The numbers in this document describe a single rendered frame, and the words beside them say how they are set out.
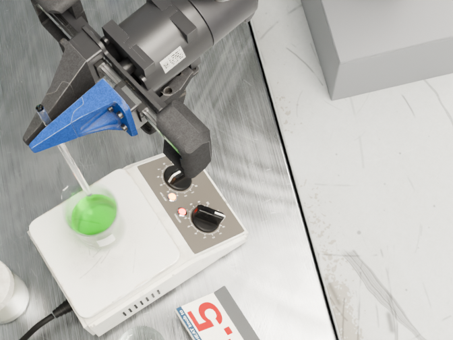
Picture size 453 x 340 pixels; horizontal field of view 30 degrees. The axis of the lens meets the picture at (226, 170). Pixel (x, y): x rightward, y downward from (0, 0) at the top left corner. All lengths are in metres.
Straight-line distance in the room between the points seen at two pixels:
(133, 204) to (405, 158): 0.32
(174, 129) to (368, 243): 0.42
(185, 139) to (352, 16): 0.40
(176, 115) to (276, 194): 0.39
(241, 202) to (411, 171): 0.20
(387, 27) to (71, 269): 0.42
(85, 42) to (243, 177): 0.39
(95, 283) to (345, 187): 0.31
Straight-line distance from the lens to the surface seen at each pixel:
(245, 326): 0.93
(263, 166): 0.98
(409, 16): 0.95
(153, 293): 0.90
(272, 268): 0.94
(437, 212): 0.98
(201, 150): 0.60
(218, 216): 0.90
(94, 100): 0.61
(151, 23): 0.63
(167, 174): 0.92
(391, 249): 0.96
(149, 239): 0.87
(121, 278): 0.86
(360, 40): 0.93
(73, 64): 0.62
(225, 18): 0.65
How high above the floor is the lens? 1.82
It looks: 71 degrees down
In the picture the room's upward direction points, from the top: 5 degrees counter-clockwise
